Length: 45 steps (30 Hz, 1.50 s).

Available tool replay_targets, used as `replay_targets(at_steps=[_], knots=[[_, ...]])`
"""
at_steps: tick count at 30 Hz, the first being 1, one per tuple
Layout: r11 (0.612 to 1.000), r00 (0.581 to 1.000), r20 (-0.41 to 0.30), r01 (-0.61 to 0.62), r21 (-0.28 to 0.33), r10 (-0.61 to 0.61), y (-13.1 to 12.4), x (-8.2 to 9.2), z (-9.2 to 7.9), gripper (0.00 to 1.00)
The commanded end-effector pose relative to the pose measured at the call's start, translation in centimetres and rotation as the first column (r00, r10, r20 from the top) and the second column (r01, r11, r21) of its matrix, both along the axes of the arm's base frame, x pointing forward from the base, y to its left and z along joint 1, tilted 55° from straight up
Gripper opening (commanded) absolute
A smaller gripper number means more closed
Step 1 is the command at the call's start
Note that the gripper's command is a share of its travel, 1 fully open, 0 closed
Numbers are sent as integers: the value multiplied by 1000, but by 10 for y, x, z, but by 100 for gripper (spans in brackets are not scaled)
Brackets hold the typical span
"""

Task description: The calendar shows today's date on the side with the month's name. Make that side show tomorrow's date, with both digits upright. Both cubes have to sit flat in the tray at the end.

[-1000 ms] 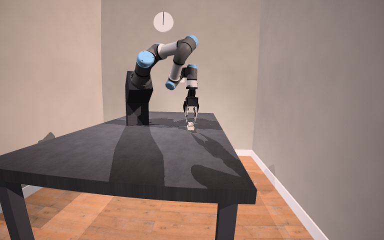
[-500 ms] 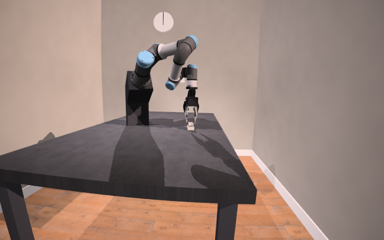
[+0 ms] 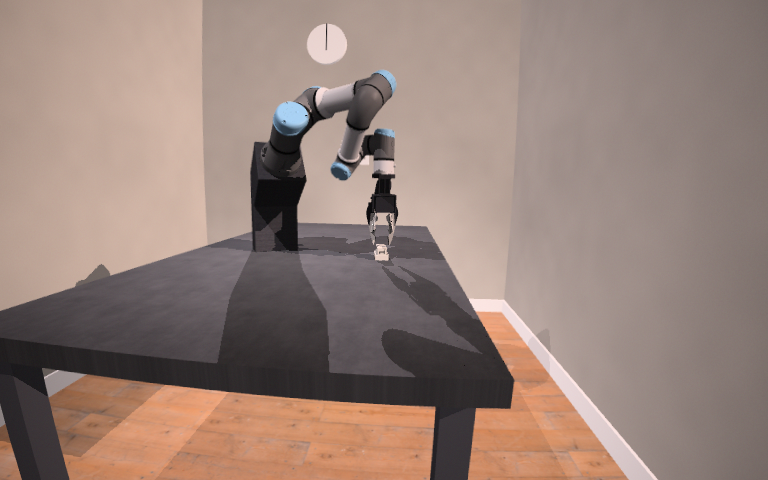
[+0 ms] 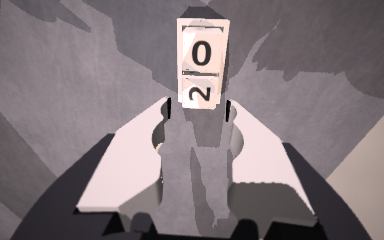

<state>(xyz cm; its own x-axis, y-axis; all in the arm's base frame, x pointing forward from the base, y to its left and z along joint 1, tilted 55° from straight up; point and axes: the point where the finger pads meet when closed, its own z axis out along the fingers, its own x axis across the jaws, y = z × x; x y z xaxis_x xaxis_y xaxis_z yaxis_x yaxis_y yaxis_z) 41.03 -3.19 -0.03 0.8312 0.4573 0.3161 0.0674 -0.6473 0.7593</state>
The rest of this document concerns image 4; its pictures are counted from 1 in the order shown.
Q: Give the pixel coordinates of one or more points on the white number cube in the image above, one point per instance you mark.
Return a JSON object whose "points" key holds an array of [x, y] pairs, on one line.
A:
{"points": [[201, 49], [199, 90]]}

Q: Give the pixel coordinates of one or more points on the white rectangular tray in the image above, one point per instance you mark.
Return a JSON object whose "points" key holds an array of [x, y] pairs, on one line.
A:
{"points": [[182, 23]]}

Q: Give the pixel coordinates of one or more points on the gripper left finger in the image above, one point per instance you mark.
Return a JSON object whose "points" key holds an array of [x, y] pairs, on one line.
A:
{"points": [[99, 194]]}

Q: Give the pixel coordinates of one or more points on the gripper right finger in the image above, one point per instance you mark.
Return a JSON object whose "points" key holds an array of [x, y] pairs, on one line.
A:
{"points": [[272, 183]]}

